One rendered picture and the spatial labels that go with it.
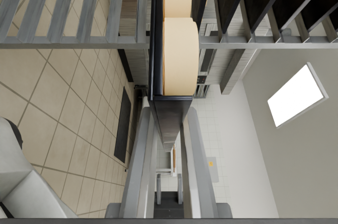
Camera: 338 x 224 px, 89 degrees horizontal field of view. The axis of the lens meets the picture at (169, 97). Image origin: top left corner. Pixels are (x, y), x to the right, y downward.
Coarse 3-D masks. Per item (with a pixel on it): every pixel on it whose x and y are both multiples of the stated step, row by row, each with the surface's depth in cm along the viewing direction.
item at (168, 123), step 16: (160, 0) 7; (160, 16) 7; (160, 32) 7; (160, 48) 6; (160, 64) 6; (160, 80) 6; (160, 96) 6; (176, 96) 6; (192, 96) 6; (160, 112) 7; (176, 112) 7; (160, 128) 11; (176, 128) 11
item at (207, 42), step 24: (0, 48) 57; (24, 48) 57; (48, 48) 58; (72, 48) 58; (96, 48) 58; (120, 48) 58; (144, 48) 58; (216, 48) 58; (240, 48) 58; (264, 48) 59; (288, 48) 59; (312, 48) 59; (336, 48) 59
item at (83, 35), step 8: (88, 0) 61; (96, 0) 61; (88, 8) 60; (80, 16) 55; (88, 16) 59; (80, 24) 55; (88, 24) 58; (80, 32) 55; (88, 32) 56; (80, 40) 55; (88, 40) 55
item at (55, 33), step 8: (56, 0) 58; (64, 0) 61; (56, 8) 57; (64, 8) 60; (56, 16) 57; (64, 16) 59; (56, 24) 57; (64, 24) 57; (48, 32) 53; (56, 32) 56; (48, 40) 54; (56, 40) 55
